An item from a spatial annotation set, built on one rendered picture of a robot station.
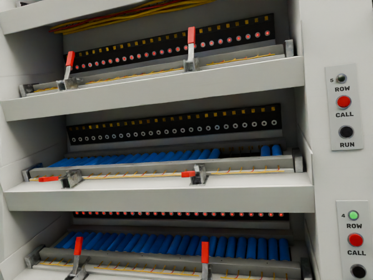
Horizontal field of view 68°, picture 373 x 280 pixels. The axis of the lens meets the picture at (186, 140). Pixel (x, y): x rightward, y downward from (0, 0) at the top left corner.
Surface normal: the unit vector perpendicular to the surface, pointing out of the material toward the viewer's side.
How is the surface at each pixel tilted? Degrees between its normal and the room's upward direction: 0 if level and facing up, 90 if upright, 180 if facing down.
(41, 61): 90
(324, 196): 90
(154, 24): 90
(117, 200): 108
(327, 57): 90
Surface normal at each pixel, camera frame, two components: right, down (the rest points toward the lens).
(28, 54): 0.95, -0.07
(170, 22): -0.29, -0.03
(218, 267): -0.26, 0.28
